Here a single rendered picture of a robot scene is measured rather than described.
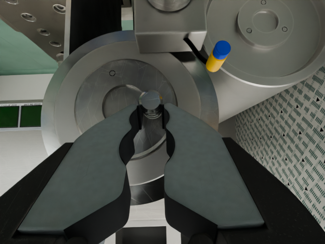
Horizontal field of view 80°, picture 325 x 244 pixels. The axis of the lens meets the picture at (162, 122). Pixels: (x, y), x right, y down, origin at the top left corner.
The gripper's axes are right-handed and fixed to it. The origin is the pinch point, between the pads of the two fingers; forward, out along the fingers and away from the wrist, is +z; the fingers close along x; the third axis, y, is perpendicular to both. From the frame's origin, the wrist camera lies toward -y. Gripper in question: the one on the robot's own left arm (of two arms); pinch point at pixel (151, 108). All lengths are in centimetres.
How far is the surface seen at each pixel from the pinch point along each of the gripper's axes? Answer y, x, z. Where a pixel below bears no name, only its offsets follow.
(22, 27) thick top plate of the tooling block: -1.8, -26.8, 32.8
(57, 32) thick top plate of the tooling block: -0.5, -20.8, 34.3
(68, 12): -4.9, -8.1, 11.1
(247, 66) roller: -0.6, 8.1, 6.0
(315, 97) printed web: 3.0, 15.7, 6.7
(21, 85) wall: 97, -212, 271
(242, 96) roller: 2.6, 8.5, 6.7
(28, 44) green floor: 33, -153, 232
